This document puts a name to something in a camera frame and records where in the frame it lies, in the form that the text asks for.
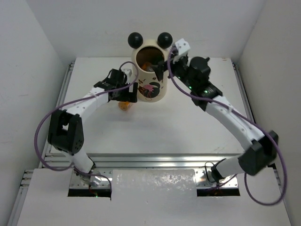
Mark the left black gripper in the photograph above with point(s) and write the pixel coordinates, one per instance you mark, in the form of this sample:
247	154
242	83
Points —
131	92

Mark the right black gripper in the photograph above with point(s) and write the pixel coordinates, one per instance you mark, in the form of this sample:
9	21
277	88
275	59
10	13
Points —
160	68

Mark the clear bottle with black label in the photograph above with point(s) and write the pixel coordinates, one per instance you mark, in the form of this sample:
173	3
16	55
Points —
151	68

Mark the orange bottle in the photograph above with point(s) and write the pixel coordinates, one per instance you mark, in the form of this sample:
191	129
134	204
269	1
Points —
124	106
145	65

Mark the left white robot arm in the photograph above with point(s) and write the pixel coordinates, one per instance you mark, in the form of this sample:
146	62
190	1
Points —
66	133

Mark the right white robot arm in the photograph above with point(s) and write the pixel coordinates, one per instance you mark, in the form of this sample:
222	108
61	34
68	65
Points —
259	151

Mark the cream bin with black ears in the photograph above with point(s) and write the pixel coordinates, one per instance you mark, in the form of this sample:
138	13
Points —
150	50

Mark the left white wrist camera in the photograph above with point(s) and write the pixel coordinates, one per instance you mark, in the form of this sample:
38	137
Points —
127	72

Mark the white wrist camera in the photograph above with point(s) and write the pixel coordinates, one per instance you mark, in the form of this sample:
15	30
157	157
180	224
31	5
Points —
182	47
127	72

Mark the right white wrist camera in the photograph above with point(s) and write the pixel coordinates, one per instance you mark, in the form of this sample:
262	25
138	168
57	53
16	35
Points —
182	47

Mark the aluminium frame rail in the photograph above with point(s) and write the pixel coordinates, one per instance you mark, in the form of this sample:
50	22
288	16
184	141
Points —
150	160

